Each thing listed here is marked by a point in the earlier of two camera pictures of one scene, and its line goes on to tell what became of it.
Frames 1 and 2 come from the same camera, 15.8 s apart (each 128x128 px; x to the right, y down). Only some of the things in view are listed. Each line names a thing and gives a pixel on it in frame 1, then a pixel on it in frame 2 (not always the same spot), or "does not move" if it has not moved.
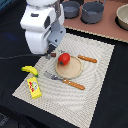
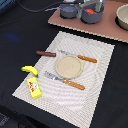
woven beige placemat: [69, 82] does not move
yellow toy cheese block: [35, 89] does not move
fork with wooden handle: [67, 82] does not move
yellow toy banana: [30, 69] does not move
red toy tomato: [64, 58] to [89, 10]
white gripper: [44, 27] to [80, 4]
